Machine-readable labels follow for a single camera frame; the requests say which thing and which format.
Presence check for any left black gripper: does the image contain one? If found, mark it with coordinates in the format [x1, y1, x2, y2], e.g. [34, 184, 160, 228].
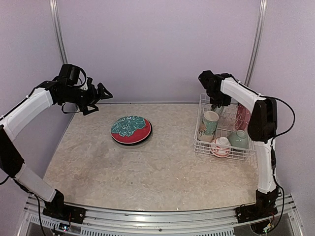
[61, 82, 112, 115]

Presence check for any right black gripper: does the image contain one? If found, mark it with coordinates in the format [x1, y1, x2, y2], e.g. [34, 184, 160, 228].
[207, 87, 232, 106]

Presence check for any light blue flower plate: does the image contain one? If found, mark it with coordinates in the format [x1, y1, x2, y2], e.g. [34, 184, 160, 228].
[211, 104, 224, 116]

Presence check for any red polka dot plate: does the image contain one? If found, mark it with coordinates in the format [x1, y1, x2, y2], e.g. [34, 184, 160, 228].
[235, 104, 251, 131]

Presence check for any red teal floral plate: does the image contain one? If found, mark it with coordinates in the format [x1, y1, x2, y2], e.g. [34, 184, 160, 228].
[110, 116, 149, 137]

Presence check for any black striped rim plate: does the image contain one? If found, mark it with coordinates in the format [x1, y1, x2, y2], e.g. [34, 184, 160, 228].
[111, 122, 153, 146]

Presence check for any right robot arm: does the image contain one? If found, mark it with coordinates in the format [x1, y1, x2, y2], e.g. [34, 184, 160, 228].
[198, 70, 281, 223]

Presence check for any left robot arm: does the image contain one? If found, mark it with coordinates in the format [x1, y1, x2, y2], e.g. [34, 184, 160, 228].
[0, 64, 113, 220]

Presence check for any teal floral cup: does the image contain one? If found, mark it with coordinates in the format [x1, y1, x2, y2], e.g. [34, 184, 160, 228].
[197, 111, 220, 143]

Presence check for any light green bowl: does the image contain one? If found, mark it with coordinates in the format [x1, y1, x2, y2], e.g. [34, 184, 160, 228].
[227, 130, 249, 149]

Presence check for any red white small bowl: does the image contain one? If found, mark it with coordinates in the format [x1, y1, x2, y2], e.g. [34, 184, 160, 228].
[210, 137, 231, 158]

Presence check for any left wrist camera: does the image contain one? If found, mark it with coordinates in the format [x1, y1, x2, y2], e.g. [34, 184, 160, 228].
[81, 77, 93, 91]

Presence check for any white wire dish rack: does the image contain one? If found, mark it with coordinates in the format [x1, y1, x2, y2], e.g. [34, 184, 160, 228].
[193, 93, 256, 161]

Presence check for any left aluminium post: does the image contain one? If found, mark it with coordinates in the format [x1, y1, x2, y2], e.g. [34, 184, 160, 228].
[49, 0, 68, 64]

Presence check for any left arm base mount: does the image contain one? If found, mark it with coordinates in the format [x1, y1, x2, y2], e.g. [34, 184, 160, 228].
[43, 192, 86, 224]

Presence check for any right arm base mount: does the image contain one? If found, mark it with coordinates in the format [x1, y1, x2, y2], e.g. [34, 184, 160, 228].
[235, 197, 278, 223]

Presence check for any aluminium front rail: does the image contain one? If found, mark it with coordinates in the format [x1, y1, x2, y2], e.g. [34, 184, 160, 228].
[18, 195, 302, 236]

